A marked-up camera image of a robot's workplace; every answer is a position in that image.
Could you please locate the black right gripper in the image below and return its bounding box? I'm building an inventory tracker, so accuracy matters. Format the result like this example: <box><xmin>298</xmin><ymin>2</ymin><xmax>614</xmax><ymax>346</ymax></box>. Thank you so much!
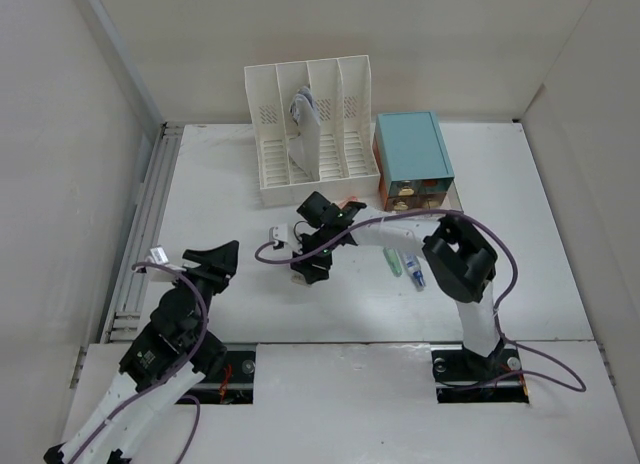
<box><xmin>291</xmin><ymin>226</ymin><xmax>337</xmax><ymax>285</ymax></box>

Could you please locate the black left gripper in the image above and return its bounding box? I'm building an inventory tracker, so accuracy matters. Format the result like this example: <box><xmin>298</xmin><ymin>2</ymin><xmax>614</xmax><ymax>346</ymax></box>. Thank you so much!
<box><xmin>170</xmin><ymin>240</ymin><xmax>238</xmax><ymax>342</ymax></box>

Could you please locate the white spiral bound manual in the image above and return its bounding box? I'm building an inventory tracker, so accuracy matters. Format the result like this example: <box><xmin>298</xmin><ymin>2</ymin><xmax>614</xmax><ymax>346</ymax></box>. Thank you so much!
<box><xmin>288</xmin><ymin>86</ymin><xmax>321</xmax><ymax>181</ymax></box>

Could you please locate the teal orange drawer box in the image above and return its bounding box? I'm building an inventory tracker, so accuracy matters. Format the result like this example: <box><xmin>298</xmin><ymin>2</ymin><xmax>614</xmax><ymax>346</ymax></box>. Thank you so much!
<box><xmin>373</xmin><ymin>111</ymin><xmax>455</xmax><ymax>212</ymax></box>

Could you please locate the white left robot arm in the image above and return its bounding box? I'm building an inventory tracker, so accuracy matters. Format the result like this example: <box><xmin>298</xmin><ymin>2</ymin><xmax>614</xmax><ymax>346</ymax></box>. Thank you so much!
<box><xmin>43</xmin><ymin>240</ymin><xmax>239</xmax><ymax>463</ymax></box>

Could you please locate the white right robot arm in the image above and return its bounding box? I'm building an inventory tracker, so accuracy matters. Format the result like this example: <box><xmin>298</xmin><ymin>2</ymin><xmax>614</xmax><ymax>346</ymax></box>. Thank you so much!
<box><xmin>290</xmin><ymin>192</ymin><xmax>501</xmax><ymax>378</ymax></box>

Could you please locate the green transparent tube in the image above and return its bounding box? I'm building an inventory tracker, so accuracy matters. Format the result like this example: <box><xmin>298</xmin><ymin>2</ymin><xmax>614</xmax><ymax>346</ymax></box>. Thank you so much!
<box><xmin>383</xmin><ymin>248</ymin><xmax>403</xmax><ymax>277</ymax></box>

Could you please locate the clear blue glue bottle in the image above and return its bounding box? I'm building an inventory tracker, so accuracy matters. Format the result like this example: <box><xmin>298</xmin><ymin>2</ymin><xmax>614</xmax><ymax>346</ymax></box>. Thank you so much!
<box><xmin>401</xmin><ymin>253</ymin><xmax>425</xmax><ymax>290</ymax></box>

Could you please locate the white plastic file organizer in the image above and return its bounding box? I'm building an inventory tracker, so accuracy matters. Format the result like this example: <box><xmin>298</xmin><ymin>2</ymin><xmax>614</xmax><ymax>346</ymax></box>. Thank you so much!
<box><xmin>244</xmin><ymin>55</ymin><xmax>380</xmax><ymax>206</ymax></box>

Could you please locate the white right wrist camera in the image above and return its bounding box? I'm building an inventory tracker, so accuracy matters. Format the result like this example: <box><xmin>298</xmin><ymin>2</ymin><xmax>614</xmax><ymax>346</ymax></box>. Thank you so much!
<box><xmin>269</xmin><ymin>224</ymin><xmax>301</xmax><ymax>253</ymax></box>

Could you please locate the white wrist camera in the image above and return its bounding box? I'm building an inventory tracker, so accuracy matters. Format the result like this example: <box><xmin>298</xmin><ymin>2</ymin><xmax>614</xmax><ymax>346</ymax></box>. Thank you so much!
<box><xmin>138</xmin><ymin>246</ymin><xmax>174</xmax><ymax>283</ymax></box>
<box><xmin>269</xmin><ymin>224</ymin><xmax>301</xmax><ymax>253</ymax></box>

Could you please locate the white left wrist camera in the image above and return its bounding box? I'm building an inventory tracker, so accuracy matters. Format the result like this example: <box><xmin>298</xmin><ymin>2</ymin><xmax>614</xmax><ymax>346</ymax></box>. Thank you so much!
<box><xmin>138</xmin><ymin>246</ymin><xmax>174</xmax><ymax>283</ymax></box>

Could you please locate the aluminium frame rail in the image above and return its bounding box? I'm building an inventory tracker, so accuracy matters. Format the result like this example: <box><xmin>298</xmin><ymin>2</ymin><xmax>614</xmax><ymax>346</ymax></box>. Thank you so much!
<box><xmin>98</xmin><ymin>123</ymin><xmax>184</xmax><ymax>344</ymax></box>

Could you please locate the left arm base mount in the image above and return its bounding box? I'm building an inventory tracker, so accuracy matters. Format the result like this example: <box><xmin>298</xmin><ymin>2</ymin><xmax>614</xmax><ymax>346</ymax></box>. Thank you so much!
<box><xmin>186</xmin><ymin>343</ymin><xmax>257</xmax><ymax>405</ymax></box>

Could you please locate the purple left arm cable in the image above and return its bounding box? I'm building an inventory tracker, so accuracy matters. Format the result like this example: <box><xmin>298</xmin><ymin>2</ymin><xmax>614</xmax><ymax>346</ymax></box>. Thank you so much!
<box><xmin>64</xmin><ymin>261</ymin><xmax>211</xmax><ymax>464</ymax></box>

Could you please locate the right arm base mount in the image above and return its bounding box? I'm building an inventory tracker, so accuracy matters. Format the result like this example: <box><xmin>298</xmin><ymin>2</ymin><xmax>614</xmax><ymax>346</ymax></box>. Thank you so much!
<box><xmin>431</xmin><ymin>343</ymin><xmax>529</xmax><ymax>404</ymax></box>

